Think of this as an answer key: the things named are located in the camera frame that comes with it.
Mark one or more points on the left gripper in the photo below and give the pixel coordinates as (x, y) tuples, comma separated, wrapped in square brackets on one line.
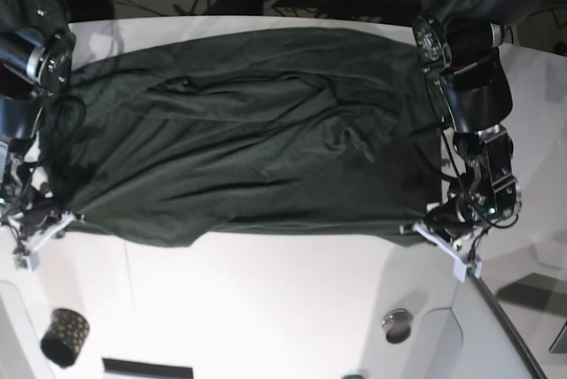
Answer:
[(453, 227)]

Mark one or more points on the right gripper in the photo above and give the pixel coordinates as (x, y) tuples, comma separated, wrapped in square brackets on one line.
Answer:
[(33, 228)]

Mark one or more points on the dark green t-shirt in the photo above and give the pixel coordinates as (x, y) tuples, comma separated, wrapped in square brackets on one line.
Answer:
[(290, 131)]

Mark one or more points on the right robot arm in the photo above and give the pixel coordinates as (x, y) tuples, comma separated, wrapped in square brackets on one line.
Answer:
[(36, 55)]

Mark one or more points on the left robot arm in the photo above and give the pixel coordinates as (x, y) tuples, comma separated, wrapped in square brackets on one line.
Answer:
[(458, 43)]

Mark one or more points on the black patterned cup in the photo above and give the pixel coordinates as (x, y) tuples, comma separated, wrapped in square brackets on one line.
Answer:
[(64, 338)]

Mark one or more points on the black white flat device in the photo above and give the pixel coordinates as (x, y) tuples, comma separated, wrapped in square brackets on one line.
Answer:
[(132, 369)]

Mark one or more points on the black round stool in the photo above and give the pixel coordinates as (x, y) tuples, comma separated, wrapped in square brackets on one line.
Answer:
[(90, 10)]

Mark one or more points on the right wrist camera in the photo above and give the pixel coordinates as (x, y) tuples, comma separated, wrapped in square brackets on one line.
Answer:
[(26, 260)]

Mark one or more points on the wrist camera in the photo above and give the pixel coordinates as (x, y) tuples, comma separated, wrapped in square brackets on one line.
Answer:
[(462, 270), (26, 260)]

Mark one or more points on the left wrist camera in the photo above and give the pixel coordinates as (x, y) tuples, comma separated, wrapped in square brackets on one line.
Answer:
[(462, 270)]

